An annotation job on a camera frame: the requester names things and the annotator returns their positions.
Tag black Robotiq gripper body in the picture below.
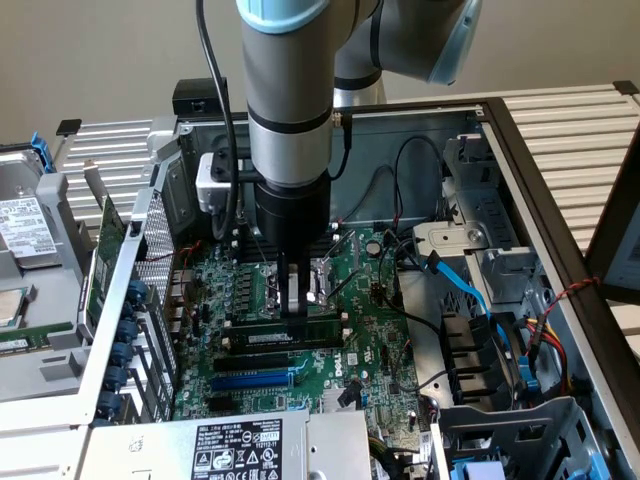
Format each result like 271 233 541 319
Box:
254 171 333 261

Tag green RAM stick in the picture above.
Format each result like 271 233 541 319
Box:
222 318 347 350
0 322 75 356

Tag CPU socket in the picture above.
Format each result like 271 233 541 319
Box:
259 258 334 317

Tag thin metal locking lever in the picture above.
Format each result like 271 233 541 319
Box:
309 271 361 304

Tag long black expansion slot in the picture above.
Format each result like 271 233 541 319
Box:
213 352 290 375

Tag green Dell motherboard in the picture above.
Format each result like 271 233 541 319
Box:
172 227 426 454

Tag blue expansion slot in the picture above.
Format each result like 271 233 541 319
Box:
209 372 295 394

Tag small silver heatsink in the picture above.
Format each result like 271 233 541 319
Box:
319 388 362 413

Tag open grey PC case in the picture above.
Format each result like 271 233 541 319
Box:
0 97 640 480

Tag black box device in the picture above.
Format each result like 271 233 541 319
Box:
172 78 249 117

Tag green graphics card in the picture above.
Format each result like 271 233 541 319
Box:
82 158 129 327

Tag silver disk bay cage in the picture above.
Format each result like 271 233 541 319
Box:
409 133 544 312

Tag black case fan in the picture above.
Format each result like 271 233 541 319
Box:
438 310 529 407

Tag grey power supply with label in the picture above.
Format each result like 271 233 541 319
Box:
82 407 374 480

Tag blue plastic clip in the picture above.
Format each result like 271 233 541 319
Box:
517 356 542 397

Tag blue plastic block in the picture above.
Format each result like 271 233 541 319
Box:
449 459 507 480

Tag silver hard disk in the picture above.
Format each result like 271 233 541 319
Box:
0 149 67 272

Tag silver CPU chip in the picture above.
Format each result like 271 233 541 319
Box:
0 287 29 329

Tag grey lower drive cage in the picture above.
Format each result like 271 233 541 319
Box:
432 396 609 480

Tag dark framed monitor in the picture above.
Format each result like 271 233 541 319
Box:
583 130 640 307

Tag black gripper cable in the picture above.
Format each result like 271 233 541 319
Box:
328 112 354 180

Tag thin black wire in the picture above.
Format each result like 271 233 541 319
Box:
343 163 400 227

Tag thin red wire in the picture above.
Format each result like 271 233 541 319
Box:
136 240 204 265

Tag black wire across motherboard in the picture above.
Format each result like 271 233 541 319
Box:
377 238 447 332

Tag tall black wire loop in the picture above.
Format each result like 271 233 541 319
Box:
392 135 449 224

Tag blue SATA wire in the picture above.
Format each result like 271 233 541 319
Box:
422 251 509 347

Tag black camera cable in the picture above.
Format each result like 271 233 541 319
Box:
194 0 240 242

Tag blue rack handle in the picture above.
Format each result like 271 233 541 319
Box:
29 130 55 174

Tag red yellow power wires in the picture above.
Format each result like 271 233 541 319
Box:
518 313 572 397

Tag red black twisted wire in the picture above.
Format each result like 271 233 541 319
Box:
543 276 601 322

